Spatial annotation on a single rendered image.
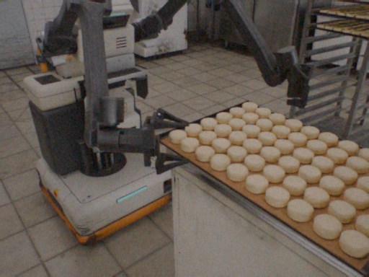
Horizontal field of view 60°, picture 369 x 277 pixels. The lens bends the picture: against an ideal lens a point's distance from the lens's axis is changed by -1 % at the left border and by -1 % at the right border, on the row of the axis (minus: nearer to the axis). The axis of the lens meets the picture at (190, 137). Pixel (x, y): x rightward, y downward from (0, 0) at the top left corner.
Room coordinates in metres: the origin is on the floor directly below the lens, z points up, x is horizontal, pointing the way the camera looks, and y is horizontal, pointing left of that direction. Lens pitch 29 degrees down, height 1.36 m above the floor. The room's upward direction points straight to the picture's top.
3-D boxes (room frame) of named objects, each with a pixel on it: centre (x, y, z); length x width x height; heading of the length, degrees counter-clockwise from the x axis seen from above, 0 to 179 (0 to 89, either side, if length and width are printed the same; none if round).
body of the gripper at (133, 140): (0.64, 0.12, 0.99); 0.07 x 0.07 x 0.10; 85
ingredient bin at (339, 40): (4.41, -2.02, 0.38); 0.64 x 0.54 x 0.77; 132
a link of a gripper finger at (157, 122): (0.64, 0.05, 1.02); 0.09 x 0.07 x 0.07; 85
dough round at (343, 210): (0.49, -0.30, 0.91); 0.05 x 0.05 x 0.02
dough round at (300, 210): (0.50, -0.22, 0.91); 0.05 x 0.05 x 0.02
